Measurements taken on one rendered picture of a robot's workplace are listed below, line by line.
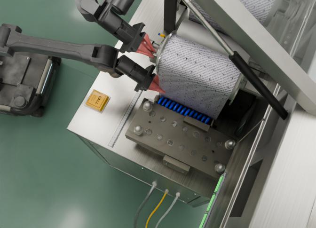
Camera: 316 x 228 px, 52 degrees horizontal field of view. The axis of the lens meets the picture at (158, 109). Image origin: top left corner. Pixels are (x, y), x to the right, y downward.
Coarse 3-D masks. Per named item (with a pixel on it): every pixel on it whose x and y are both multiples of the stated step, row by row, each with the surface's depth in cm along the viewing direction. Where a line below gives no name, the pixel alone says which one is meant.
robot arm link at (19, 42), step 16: (16, 32) 113; (0, 48) 113; (16, 48) 114; (32, 48) 112; (48, 48) 111; (64, 48) 110; (80, 48) 109; (96, 48) 111; (112, 48) 110; (96, 64) 110
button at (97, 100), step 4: (92, 92) 136; (96, 92) 135; (100, 92) 136; (92, 96) 135; (96, 96) 135; (100, 96) 135; (104, 96) 135; (88, 100) 134; (92, 100) 134; (96, 100) 134; (100, 100) 134; (104, 100) 134; (88, 104) 134; (92, 104) 134; (96, 104) 134; (100, 104) 134; (104, 104) 136; (96, 108) 133; (100, 108) 133
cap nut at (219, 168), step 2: (218, 164) 113; (220, 164) 112; (222, 164) 112; (216, 166) 113; (218, 166) 111; (220, 166) 111; (222, 166) 111; (224, 166) 111; (214, 168) 115; (216, 168) 113; (218, 168) 111; (220, 168) 111; (222, 168) 110; (224, 168) 111; (216, 170) 113; (218, 170) 112; (220, 170) 111; (222, 170) 111; (224, 170) 112; (216, 172) 114; (218, 172) 113; (220, 172) 112; (222, 172) 114
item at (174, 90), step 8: (160, 80) 111; (168, 80) 108; (168, 88) 114; (176, 88) 111; (184, 88) 108; (168, 96) 122; (176, 96) 118; (184, 96) 114; (192, 96) 111; (200, 96) 108; (208, 96) 105; (184, 104) 122; (192, 104) 118; (200, 104) 114; (208, 104) 111; (216, 104) 108; (224, 104) 105; (200, 112) 121; (208, 112) 118; (216, 112) 114
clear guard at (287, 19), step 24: (240, 0) 45; (264, 0) 48; (288, 0) 51; (312, 0) 54; (264, 24) 48; (288, 24) 51; (312, 24) 54; (288, 48) 51; (312, 48) 54; (312, 72) 54
